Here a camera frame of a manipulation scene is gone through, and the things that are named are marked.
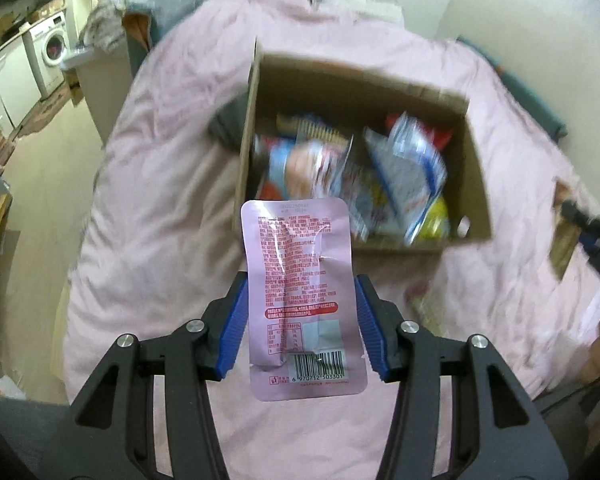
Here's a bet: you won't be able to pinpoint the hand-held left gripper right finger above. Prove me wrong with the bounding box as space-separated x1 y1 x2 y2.
354 274 568 480

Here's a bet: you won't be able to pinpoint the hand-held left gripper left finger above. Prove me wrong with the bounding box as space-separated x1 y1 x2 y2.
67 271 251 480

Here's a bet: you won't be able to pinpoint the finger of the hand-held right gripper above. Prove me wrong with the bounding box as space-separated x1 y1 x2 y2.
560 199 598 235

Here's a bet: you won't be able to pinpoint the cardboard box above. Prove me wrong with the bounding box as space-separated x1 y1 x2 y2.
232 37 496 261

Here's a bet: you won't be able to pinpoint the brown orange snack packet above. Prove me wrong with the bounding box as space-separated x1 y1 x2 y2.
550 177 588 281

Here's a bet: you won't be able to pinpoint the yellow snack packet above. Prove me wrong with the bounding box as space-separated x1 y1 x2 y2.
405 195 453 246

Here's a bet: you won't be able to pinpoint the colourful printed snack packet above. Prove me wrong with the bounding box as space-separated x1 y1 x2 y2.
330 135 383 242

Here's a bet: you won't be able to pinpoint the teal mat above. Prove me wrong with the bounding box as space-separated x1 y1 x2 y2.
455 35 568 142

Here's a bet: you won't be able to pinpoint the pink blanket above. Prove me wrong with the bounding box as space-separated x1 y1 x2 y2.
62 0 600 480

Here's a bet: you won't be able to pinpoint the red snack packet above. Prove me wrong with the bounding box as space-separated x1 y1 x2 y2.
385 112 456 152

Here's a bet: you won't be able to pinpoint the blue white snack packet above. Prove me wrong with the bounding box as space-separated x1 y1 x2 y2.
362 112 448 246

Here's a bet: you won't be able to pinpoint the pink blue snack packet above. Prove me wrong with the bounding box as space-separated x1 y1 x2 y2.
252 135 351 202

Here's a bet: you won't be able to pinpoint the striped snack packet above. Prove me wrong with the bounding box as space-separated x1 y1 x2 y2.
275 112 353 147

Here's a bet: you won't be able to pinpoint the grey lidded bin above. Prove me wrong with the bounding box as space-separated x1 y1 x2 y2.
61 45 151 147

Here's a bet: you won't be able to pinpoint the white pillow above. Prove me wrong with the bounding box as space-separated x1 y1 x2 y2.
310 0 406 26

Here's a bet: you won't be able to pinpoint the blue jeans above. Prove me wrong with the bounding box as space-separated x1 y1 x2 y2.
122 0 216 56

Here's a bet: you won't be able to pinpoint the pile of clothes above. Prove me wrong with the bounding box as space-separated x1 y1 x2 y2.
80 0 153 53

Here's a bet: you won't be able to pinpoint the white kitchen cabinet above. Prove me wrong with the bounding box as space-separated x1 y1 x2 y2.
0 40 43 132

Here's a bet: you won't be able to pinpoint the white washing machine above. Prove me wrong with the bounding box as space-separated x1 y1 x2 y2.
22 10 78 98

